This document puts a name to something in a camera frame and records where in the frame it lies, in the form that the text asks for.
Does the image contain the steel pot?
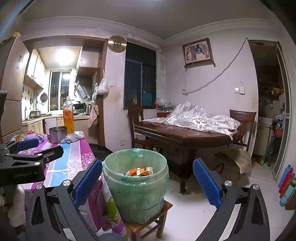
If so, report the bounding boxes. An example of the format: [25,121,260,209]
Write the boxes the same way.
[47,126,73,144]

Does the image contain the white crumpled sheet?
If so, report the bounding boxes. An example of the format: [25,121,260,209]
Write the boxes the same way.
[144,101,240,138]

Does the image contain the dark wooden dining table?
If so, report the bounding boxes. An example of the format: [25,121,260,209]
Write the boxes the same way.
[134,121,238,193]

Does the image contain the floral purple tablecloth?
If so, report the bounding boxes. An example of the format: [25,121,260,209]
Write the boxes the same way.
[14,131,132,241]

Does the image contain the orange white carton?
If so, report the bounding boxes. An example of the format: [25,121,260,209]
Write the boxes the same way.
[125,167,154,177]

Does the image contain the grey refrigerator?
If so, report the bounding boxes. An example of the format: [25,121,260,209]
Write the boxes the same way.
[1,37,30,144]

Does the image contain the electric kettle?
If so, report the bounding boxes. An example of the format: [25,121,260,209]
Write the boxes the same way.
[85,104,92,115]

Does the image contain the wooden chair far side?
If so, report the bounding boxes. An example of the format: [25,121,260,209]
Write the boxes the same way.
[215,109,258,174]

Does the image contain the left white gloved hand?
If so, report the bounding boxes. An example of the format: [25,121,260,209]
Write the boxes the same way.
[1,184,26,227]

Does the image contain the framed elephant picture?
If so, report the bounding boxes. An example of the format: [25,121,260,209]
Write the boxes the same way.
[182,38,215,68]

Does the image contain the pink hanging towel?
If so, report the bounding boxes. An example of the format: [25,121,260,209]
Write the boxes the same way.
[88,104,99,128]

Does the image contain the grey glove on table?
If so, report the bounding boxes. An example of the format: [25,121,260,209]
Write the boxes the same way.
[60,133,84,144]

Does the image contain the range hood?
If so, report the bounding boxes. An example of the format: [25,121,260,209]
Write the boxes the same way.
[75,76,92,100]

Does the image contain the black cloth on chair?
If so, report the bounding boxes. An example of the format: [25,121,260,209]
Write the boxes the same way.
[89,143,113,162]

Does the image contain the orange juice bottle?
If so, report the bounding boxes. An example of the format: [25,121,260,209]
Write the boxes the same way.
[63,96,74,134]

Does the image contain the light blue basin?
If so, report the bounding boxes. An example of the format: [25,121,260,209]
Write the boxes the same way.
[134,133,146,141]

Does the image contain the small wooden stool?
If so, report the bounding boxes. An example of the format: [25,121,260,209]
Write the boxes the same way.
[125,200,173,241]

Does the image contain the hanging white plastic bag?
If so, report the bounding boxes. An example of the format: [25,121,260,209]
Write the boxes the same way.
[96,78,109,95]

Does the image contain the green lined trash bucket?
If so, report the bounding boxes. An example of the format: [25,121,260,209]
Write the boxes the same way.
[102,148,169,223]

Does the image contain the purple plastic package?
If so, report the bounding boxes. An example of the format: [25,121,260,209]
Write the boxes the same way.
[25,133,45,142]

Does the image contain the round gold wall clock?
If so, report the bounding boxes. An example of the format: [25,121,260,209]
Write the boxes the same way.
[108,35,127,53]

